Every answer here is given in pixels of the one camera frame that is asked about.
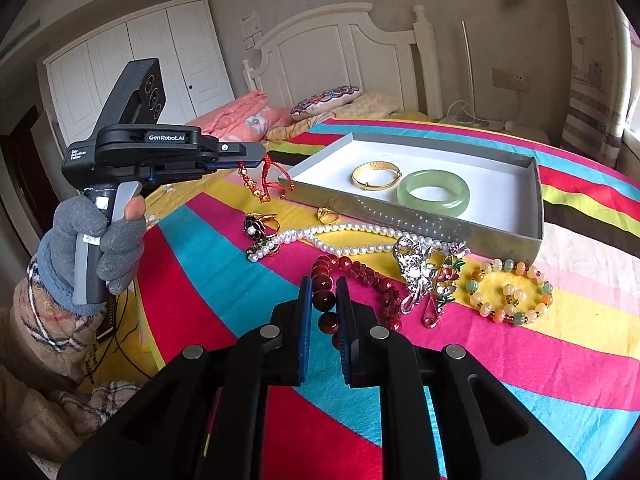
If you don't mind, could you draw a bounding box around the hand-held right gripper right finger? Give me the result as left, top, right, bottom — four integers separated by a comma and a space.
335, 276, 586, 480

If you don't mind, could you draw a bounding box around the black flower ring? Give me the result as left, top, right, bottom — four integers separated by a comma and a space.
242, 211, 281, 241

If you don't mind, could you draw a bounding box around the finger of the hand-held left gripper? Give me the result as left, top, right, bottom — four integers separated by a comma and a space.
202, 136, 267, 162
141, 159, 263, 184

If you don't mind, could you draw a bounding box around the multicolour bead bracelet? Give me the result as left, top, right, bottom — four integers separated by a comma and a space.
462, 258, 555, 327

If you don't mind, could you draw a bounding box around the dark wooden door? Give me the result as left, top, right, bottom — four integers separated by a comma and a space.
0, 105, 53, 243

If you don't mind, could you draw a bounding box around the red bead bracelet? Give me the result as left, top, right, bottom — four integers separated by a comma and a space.
311, 254, 403, 351

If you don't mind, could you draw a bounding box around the embroidered pillow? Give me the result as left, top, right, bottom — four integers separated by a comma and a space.
290, 85, 362, 122

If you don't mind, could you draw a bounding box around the green jade bangle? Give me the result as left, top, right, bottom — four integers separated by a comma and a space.
396, 170, 472, 218

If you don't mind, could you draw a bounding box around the enamel flower brooch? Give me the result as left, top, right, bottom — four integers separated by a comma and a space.
423, 254, 467, 329

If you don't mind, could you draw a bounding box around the white headboard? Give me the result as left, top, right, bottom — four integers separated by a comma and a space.
242, 2, 443, 121

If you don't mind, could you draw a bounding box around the person's plaid coat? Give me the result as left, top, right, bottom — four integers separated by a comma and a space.
0, 360, 146, 466

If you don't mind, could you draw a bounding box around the pearl necklace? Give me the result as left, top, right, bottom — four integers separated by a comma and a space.
246, 224, 441, 263

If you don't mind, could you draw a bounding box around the white cable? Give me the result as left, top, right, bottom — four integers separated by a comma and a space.
444, 97, 521, 126

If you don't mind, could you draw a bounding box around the white lamp pole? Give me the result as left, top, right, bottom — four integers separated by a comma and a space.
460, 20, 481, 123

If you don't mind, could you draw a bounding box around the yellow floral pillow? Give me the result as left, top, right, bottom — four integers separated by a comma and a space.
265, 92, 401, 141

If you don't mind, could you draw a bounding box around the white wall panel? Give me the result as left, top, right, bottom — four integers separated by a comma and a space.
240, 10, 266, 51

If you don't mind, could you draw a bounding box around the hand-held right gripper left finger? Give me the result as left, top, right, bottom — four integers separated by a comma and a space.
57, 276, 313, 480

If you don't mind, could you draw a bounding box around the pink folded quilt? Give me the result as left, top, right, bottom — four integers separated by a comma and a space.
187, 90, 296, 142

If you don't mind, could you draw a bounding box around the red string bracelet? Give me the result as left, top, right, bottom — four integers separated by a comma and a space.
237, 154, 296, 203

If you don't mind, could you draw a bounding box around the black cable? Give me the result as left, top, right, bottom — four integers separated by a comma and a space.
92, 290, 161, 381

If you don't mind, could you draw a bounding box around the grey cardboard box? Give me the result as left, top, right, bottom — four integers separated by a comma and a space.
277, 132, 545, 261

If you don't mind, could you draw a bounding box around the striped bed sheet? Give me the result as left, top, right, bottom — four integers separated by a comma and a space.
75, 110, 640, 480

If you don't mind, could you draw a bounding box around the person's left forearm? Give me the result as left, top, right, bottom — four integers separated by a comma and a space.
9, 250, 108, 398

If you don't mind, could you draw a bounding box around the patterned curtain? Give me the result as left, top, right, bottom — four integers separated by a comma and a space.
557, 0, 632, 167

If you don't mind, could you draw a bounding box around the person's left hand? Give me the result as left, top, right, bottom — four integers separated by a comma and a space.
39, 194, 147, 311

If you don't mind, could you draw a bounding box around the gold bangle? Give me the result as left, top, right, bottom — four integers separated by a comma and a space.
351, 161, 402, 193

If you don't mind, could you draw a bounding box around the silver brooch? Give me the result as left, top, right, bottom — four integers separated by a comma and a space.
392, 236, 471, 315

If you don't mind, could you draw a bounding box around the wall socket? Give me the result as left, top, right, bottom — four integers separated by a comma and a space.
491, 67, 530, 93

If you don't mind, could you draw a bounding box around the white wardrobe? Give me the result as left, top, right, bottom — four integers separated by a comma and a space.
42, 0, 236, 146

